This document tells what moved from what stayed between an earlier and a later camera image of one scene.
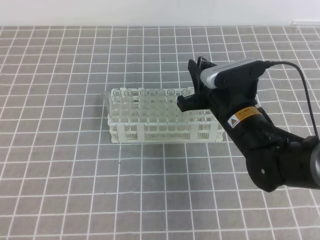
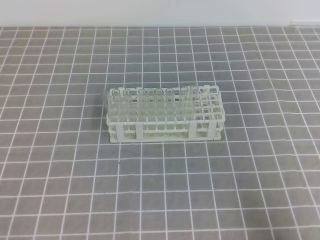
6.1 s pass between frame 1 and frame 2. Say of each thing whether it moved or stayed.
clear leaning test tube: stayed
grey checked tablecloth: stayed
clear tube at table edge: stayed
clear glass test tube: moved
